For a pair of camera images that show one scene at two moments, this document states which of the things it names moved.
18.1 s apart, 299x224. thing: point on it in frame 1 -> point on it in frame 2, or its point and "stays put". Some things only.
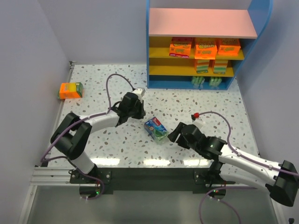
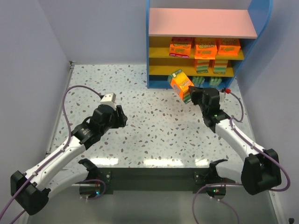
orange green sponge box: x=70 y=90 -> x=180 y=82
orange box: x=206 y=48 stays put
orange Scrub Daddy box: x=229 y=46 stays put
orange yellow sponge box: x=202 y=66 stays put
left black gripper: x=139 y=111 -> x=117 y=117
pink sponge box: x=181 y=47 stays put
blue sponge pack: x=215 y=82 stays put
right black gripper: x=178 y=134 -> x=200 y=97
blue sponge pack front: x=197 y=82 stays put
